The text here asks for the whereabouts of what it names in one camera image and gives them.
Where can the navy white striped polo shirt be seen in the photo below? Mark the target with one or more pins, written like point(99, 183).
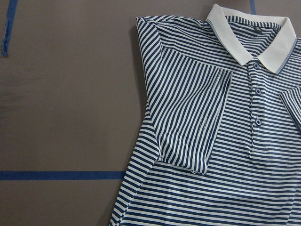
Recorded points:
point(220, 143)

